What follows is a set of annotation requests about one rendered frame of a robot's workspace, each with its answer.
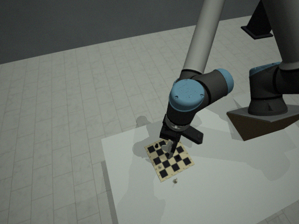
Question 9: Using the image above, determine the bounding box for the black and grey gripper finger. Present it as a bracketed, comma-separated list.
[161, 140, 178, 159]

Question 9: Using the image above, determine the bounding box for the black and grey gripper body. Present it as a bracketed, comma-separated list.
[159, 114, 181, 142]

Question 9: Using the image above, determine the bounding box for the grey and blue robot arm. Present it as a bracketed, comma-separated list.
[165, 0, 299, 145]

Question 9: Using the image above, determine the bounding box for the beige and black chessboard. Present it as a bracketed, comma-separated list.
[144, 139, 195, 182]

